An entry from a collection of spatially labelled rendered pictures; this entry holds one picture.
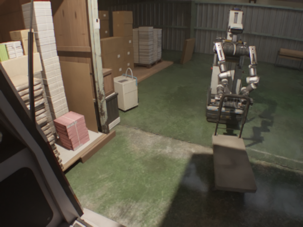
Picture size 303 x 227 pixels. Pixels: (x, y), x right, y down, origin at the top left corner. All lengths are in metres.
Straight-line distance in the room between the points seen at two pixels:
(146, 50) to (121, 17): 1.26
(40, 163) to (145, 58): 5.37
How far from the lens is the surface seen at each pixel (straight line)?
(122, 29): 5.35
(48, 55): 2.39
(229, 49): 2.79
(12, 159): 0.76
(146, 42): 5.81
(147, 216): 1.79
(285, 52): 8.75
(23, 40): 2.26
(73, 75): 2.55
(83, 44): 2.47
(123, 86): 3.10
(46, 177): 0.84
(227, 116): 3.06
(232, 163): 2.08
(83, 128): 2.41
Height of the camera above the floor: 1.52
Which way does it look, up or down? 28 degrees down
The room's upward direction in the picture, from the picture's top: straight up
